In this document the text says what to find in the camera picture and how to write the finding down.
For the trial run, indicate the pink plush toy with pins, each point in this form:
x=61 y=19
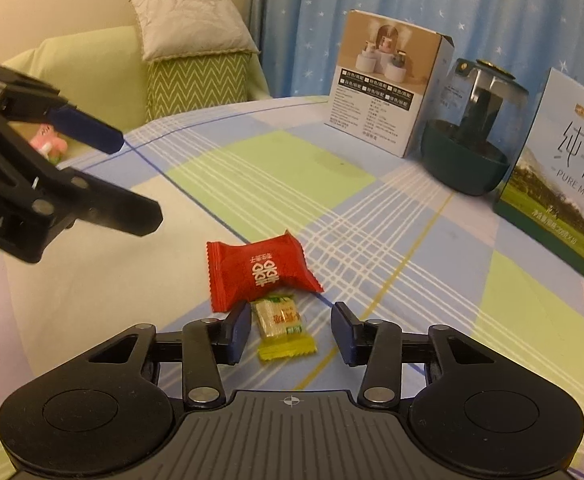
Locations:
x=49 y=142

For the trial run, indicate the white pillow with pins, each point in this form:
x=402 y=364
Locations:
x=191 y=25

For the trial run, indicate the cow print milk carton box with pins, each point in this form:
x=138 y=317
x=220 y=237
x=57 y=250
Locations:
x=562 y=175

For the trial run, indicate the dark green glass humidifier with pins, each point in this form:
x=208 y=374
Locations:
x=472 y=150

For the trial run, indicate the green zigzag cushion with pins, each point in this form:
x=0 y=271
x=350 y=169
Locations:
x=196 y=85

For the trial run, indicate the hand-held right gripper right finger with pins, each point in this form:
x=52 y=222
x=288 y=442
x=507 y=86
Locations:
x=343 y=332

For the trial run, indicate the checked tablecloth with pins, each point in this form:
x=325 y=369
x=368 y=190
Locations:
x=121 y=270

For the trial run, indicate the humidifier cardboard box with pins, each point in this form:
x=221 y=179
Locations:
x=387 y=90

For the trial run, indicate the yellow candy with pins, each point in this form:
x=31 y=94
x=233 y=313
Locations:
x=282 y=330

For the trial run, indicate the light green sofa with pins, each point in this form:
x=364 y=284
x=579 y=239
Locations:
x=86 y=55

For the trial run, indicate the red square snack packet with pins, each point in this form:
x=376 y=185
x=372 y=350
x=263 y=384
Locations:
x=267 y=272

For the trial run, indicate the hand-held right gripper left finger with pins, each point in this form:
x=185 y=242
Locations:
x=242 y=330

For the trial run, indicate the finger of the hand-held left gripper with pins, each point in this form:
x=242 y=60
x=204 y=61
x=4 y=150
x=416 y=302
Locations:
x=86 y=127
x=121 y=212

